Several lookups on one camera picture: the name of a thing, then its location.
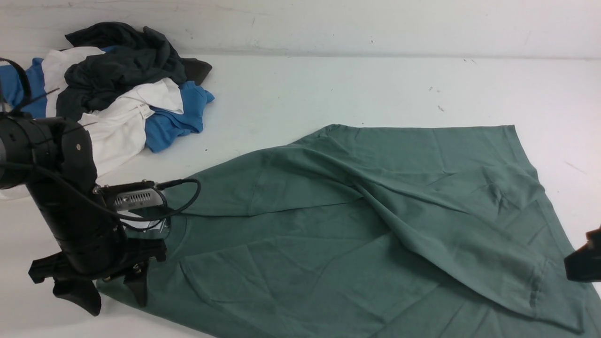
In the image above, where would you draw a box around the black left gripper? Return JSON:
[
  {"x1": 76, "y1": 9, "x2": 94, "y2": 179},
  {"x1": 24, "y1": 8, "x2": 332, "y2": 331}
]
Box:
[{"x1": 28, "y1": 239, "x2": 167, "y2": 316}]

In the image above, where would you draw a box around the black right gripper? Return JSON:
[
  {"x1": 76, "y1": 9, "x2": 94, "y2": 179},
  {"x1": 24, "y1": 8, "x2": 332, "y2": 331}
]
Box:
[{"x1": 563, "y1": 229, "x2": 601, "y2": 283}]

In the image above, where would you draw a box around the green long-sleeved shirt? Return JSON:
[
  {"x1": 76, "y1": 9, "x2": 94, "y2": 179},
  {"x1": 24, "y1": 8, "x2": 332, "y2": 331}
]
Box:
[{"x1": 96, "y1": 124, "x2": 601, "y2": 338}]

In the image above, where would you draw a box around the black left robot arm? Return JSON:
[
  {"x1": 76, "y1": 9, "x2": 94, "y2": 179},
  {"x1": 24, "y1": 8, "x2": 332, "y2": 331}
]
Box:
[{"x1": 1, "y1": 114, "x2": 167, "y2": 316}]

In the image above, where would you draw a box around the white shirt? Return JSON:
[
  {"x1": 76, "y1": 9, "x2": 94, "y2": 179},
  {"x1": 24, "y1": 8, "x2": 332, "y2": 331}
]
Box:
[{"x1": 24, "y1": 47, "x2": 183, "y2": 176}]

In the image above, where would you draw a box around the blue shirt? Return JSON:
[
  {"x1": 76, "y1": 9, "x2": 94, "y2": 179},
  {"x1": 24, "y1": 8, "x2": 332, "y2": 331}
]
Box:
[{"x1": 23, "y1": 72, "x2": 214, "y2": 153}]

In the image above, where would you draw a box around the dark grey shirt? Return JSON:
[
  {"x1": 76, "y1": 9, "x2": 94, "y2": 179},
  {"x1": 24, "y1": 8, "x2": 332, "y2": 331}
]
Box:
[{"x1": 56, "y1": 22, "x2": 213, "y2": 121}]

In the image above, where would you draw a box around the black camera cable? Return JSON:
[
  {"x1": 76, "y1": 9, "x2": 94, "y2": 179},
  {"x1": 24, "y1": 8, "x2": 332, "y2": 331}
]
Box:
[{"x1": 0, "y1": 56, "x2": 202, "y2": 223}]

